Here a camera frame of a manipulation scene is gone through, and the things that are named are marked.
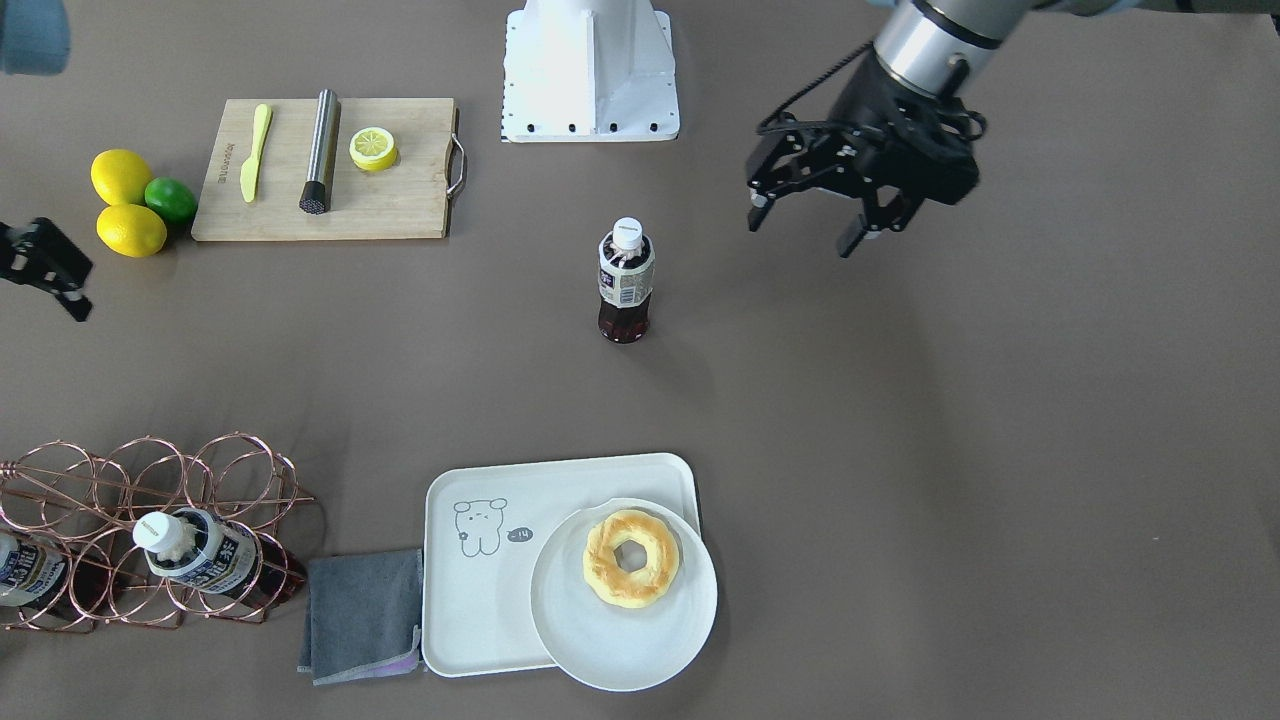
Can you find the yellow plastic knife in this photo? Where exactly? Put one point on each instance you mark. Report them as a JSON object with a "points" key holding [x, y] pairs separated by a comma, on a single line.
{"points": [[250, 168]]}

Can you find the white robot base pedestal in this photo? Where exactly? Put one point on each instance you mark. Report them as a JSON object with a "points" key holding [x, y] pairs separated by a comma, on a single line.
{"points": [[589, 72]]}

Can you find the white tray bear drawing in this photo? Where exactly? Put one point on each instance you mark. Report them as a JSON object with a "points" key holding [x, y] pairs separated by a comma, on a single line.
{"points": [[483, 531]]}

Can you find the tea bottle in rack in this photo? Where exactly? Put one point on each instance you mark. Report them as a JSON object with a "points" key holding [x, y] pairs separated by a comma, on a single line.
{"points": [[197, 548]]}

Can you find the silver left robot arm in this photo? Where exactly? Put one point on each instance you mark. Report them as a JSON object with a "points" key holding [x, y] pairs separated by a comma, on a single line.
{"points": [[920, 40]]}

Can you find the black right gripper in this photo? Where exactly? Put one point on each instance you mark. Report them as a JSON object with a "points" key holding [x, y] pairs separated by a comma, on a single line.
{"points": [[40, 255]]}

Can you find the yellow lemon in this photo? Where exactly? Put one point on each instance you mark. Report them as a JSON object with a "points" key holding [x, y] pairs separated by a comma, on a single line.
{"points": [[132, 230], [120, 177]]}

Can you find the half lemon slice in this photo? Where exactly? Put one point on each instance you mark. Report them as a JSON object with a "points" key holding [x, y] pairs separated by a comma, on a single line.
{"points": [[373, 149]]}

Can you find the wooden cutting board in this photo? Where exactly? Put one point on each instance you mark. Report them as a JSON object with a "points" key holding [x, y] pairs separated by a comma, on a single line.
{"points": [[406, 202]]}

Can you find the tea bottle white cap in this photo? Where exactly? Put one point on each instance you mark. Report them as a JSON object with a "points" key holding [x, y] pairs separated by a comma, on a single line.
{"points": [[626, 260]]}

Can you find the tea bottle at edge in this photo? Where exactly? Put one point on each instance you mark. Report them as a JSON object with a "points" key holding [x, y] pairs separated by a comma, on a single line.
{"points": [[38, 576]]}

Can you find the white round plate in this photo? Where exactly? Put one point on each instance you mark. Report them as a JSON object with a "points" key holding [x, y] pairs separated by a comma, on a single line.
{"points": [[605, 646]]}

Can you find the yellow lemon lower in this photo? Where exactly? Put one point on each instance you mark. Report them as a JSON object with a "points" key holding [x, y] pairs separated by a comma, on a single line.
{"points": [[132, 230]]}

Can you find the green lime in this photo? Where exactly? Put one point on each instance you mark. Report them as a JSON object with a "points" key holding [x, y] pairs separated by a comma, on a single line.
{"points": [[171, 200]]}

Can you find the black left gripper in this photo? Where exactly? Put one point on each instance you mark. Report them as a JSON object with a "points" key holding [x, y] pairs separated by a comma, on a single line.
{"points": [[868, 103]]}

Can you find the copper wire bottle rack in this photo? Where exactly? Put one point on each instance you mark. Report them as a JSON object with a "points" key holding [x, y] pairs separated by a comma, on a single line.
{"points": [[84, 504]]}

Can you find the grey folded cloth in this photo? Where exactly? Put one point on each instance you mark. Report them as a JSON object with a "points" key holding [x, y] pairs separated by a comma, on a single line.
{"points": [[363, 618]]}

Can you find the glazed donut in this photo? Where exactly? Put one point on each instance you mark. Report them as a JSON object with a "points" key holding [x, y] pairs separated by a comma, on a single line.
{"points": [[619, 587]]}

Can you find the yellow lemon upper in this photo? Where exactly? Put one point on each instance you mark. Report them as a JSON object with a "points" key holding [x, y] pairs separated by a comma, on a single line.
{"points": [[120, 177]]}

